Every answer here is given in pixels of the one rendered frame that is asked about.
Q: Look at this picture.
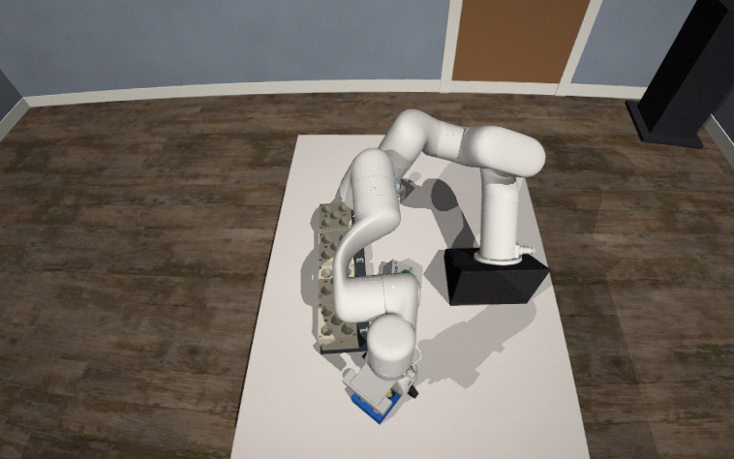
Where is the blue tube rack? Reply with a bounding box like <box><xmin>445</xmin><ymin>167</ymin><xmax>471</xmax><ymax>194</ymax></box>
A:
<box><xmin>351</xmin><ymin>393</ymin><xmax>401</xmax><ymax>424</ymax></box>

